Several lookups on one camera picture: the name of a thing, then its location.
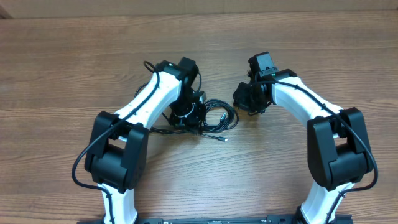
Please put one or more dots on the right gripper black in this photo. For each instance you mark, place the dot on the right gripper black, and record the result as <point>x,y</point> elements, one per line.
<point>240,102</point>

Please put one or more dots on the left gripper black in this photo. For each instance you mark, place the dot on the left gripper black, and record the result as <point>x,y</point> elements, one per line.
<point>194,121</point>

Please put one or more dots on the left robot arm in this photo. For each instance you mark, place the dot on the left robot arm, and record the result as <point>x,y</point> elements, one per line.
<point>117,152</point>

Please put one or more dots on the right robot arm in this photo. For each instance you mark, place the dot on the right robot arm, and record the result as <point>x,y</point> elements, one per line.
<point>339,155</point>

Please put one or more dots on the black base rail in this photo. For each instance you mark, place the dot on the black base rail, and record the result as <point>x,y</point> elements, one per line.
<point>214,221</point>

